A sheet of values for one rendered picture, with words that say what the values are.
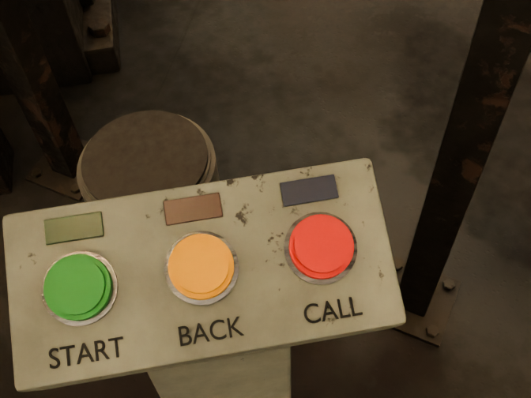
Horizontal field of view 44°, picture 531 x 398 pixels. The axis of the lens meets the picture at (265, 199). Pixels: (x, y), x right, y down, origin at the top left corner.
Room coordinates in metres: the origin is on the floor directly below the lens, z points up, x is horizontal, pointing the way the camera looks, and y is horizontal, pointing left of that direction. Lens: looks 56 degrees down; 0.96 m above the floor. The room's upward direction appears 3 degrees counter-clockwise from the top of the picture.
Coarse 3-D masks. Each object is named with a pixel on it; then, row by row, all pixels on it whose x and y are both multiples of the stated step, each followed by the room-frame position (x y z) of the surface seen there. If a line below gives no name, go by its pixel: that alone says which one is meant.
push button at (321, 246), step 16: (304, 224) 0.21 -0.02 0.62; (320, 224) 0.21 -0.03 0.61; (336, 224) 0.21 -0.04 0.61; (304, 240) 0.21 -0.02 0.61; (320, 240) 0.21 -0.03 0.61; (336, 240) 0.20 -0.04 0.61; (352, 240) 0.21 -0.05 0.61; (304, 256) 0.20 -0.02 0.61; (320, 256) 0.20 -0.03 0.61; (336, 256) 0.20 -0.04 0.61; (304, 272) 0.19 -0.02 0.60; (320, 272) 0.19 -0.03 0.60; (336, 272) 0.19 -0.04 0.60
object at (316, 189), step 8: (320, 176) 0.25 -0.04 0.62; (328, 176) 0.25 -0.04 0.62; (280, 184) 0.25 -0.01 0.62; (288, 184) 0.24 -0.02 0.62; (296, 184) 0.24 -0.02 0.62; (304, 184) 0.24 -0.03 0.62; (312, 184) 0.24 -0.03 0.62; (320, 184) 0.24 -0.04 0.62; (328, 184) 0.24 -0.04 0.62; (336, 184) 0.24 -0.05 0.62; (288, 192) 0.24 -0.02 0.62; (296, 192) 0.24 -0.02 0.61; (304, 192) 0.24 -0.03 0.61; (312, 192) 0.24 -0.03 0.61; (320, 192) 0.24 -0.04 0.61; (328, 192) 0.24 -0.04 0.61; (336, 192) 0.24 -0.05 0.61; (288, 200) 0.23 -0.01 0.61; (296, 200) 0.23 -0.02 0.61; (304, 200) 0.23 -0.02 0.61; (312, 200) 0.23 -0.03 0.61; (320, 200) 0.23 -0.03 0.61
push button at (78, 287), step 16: (80, 256) 0.20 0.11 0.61; (48, 272) 0.19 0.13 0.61; (64, 272) 0.19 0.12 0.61; (80, 272) 0.19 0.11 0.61; (96, 272) 0.19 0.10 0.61; (48, 288) 0.18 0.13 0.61; (64, 288) 0.18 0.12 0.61; (80, 288) 0.18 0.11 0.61; (96, 288) 0.18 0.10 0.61; (48, 304) 0.18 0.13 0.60; (64, 304) 0.17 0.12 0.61; (80, 304) 0.17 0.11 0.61; (96, 304) 0.17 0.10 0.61; (80, 320) 0.17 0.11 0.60
